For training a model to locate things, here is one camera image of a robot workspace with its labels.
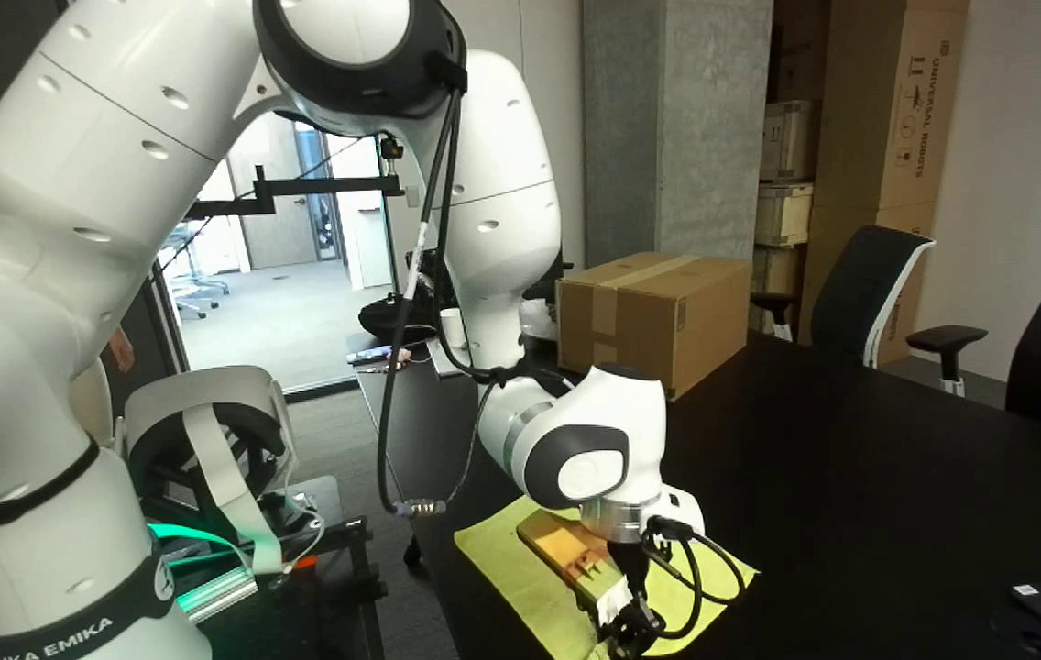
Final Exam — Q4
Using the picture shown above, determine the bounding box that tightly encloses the yellow orange wrist camera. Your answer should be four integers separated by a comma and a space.
512, 510, 636, 621

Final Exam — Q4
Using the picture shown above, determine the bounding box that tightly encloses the black horizontal bar stand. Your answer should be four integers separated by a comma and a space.
182, 168, 407, 223

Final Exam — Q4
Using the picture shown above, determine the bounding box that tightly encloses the beige stacked carton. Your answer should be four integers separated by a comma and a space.
759, 96, 817, 185
754, 181, 817, 248
751, 247, 807, 303

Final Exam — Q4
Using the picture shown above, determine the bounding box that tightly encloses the orange handled clamp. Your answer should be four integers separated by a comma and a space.
278, 516, 371, 584

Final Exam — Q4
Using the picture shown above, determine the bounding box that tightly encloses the black hanging robot cable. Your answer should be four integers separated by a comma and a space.
371, 71, 497, 526

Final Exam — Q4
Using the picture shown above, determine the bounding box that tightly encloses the tall brown cardboard box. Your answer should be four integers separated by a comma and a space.
872, 0, 974, 240

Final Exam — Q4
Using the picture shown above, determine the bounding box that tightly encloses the teal bar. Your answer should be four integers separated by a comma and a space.
146, 522, 267, 621

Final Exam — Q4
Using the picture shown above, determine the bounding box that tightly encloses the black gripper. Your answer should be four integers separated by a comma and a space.
597, 526, 679, 653

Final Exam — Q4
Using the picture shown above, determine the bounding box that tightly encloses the white strap headset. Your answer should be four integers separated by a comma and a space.
115, 362, 303, 581

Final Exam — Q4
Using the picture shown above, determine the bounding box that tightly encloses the yellow microfiber cloth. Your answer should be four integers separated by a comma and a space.
452, 490, 763, 660

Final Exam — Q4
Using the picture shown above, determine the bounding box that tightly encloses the black looped gripper cable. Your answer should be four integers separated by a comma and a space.
610, 515, 754, 653

